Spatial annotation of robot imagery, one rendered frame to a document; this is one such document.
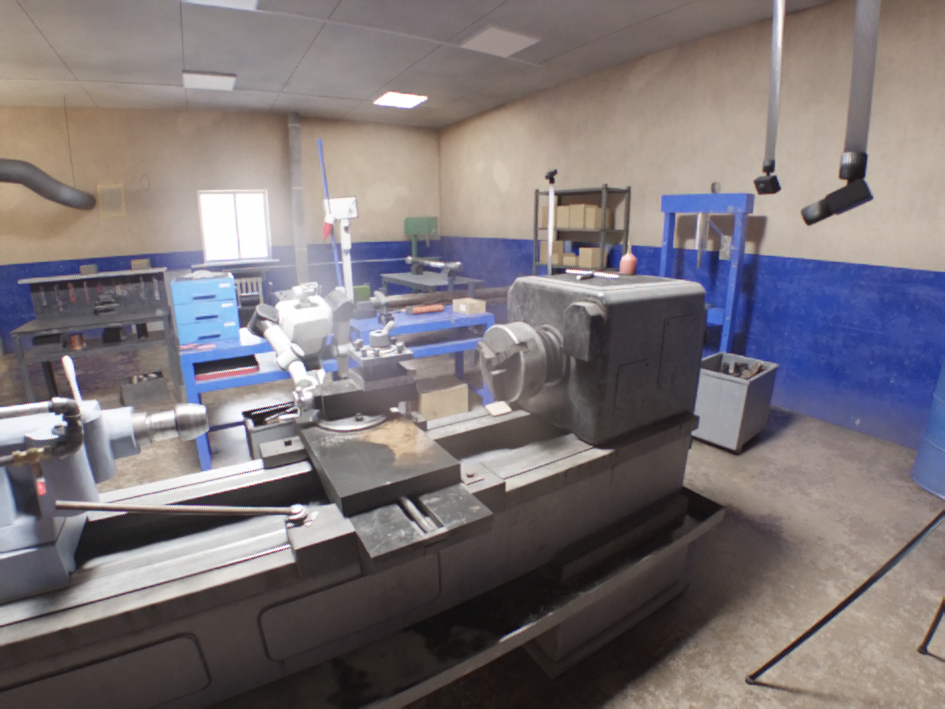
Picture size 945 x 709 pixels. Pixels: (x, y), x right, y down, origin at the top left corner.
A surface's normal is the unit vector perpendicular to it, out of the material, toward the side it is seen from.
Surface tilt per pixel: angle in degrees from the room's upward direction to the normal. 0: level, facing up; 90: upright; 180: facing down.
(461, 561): 90
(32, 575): 90
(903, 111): 90
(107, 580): 0
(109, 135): 90
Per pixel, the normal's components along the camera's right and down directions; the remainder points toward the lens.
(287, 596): 0.52, 0.23
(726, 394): -0.80, 0.16
